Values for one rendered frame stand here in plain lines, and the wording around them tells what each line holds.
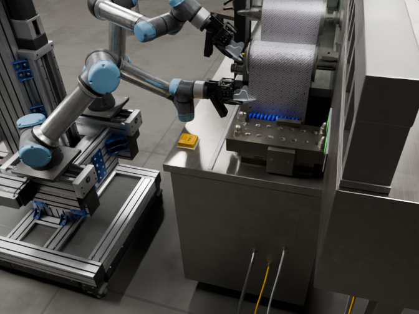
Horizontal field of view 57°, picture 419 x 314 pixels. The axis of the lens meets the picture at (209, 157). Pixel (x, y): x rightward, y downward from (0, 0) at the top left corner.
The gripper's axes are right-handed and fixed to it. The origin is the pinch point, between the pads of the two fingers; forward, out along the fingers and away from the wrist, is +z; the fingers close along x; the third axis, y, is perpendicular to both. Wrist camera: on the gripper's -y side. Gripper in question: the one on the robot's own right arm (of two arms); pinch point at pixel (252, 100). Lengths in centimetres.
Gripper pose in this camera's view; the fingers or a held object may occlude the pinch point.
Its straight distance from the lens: 160.7
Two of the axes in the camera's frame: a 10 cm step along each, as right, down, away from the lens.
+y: -0.4, -7.8, -6.3
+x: 2.8, -6.1, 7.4
